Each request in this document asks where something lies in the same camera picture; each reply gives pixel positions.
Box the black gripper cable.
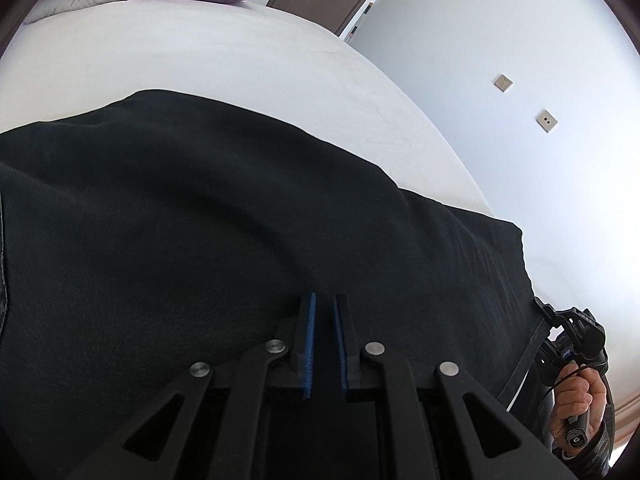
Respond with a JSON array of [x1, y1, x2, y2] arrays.
[[537, 358, 622, 461]]

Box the beige wall socket plate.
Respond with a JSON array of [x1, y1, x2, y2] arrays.
[[536, 110, 558, 133]]

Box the white bed mattress sheet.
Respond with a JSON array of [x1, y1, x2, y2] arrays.
[[1, 0, 489, 214]]

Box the black jeans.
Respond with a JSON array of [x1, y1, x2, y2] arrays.
[[1, 90, 541, 479]]

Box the person's right hand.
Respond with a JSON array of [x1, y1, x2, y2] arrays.
[[549, 362, 608, 457]]

